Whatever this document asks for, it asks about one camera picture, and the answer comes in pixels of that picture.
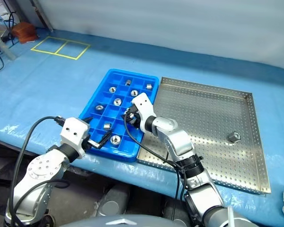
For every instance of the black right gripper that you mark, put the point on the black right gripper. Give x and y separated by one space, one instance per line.
139 121

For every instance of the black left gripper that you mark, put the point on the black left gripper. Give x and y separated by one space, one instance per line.
91 143

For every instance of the small metal roller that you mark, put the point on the small metal roller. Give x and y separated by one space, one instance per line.
128 82
107 125
133 93
117 101
99 107
131 116
112 89
149 86
115 140

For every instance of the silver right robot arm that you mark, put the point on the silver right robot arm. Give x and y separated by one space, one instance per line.
177 142

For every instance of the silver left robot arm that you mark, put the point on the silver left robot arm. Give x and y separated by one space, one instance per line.
40 170

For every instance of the blue plastic compartment tray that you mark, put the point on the blue plastic compartment tray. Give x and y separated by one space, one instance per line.
97 118

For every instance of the perforated steel tray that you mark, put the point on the perforated steel tray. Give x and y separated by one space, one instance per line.
203 113

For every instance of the grey rounded cylinder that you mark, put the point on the grey rounded cylinder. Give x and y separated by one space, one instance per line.
112 203

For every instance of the grey robot torso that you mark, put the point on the grey robot torso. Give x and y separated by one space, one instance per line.
132 222

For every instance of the dark-sided metal roller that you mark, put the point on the dark-sided metal roller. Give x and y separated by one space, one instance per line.
233 136

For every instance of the brown wooden box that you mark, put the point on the brown wooden box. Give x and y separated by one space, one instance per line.
24 32

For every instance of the translucent plastic tube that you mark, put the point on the translucent plastic tube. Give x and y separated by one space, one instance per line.
4 49

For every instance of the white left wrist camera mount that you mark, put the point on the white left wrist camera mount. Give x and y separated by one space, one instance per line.
73 128

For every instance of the grey metal frame post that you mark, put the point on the grey metal frame post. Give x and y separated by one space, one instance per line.
46 19

